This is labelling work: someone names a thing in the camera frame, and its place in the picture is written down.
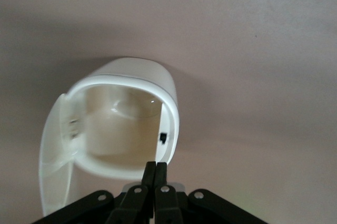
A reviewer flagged white flip-lid trash can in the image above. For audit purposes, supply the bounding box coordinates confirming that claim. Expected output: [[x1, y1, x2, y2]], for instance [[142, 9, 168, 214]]
[[38, 56, 181, 217]]

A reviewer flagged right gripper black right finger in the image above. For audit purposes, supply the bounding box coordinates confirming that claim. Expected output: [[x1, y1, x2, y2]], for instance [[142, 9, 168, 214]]
[[154, 162, 264, 224]]

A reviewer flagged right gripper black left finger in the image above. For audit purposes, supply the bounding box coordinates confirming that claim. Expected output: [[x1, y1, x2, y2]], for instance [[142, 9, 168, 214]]
[[33, 161, 156, 224]]

